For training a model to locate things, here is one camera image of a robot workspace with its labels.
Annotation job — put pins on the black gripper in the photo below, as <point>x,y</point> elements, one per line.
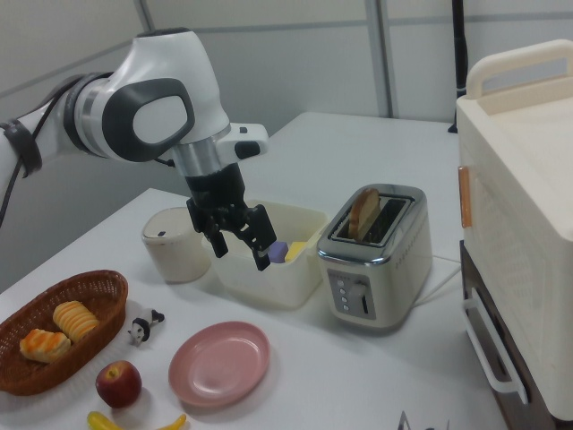
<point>218,191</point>

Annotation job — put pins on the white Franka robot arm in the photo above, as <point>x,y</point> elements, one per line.
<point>152,94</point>

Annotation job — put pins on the toast bread slice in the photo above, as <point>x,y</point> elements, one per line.
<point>361,214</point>

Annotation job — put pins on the pink plate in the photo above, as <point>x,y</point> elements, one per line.
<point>219,363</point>

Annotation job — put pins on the ridged orange bread roll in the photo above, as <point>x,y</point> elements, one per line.
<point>75,319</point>

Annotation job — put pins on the flat orange pastry bread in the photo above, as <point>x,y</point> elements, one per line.
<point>45,344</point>

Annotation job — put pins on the purple block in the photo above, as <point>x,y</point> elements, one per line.
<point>279,251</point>

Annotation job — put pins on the white rectangular plastic bin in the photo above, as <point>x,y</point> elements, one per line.
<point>273,264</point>

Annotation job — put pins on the yellow block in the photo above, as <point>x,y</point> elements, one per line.
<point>295,251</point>

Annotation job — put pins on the small cream lidded canister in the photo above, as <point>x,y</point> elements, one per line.
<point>172,248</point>

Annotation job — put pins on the panda figurine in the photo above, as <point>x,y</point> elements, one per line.
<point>144,326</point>

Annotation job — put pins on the cream and chrome toaster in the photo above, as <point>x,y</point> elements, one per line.
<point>375,260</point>

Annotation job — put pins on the red apple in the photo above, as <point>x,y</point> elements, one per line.
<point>118,384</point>

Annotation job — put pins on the brown wicker basket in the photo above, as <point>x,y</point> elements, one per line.
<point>62,331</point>

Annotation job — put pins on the yellow toy banana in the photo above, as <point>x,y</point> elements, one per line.
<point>134,423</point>

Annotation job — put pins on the cream plastic storage box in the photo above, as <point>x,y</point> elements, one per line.
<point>519,215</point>

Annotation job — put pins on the black vertical pole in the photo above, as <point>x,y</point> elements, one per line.
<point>459,49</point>

